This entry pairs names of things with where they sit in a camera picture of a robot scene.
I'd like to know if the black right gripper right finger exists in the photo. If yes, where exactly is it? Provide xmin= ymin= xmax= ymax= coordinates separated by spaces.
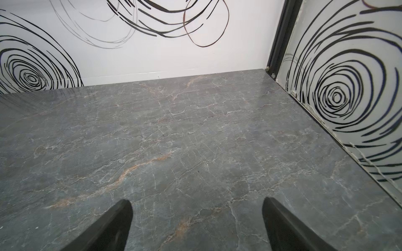
xmin=262 ymin=197 xmax=336 ymax=251

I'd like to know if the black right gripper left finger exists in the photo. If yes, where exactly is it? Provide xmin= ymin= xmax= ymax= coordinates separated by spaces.
xmin=63 ymin=199 xmax=133 ymax=251

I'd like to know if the black corner frame post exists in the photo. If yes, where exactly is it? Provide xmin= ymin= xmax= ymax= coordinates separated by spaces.
xmin=265 ymin=0 xmax=303 ymax=80

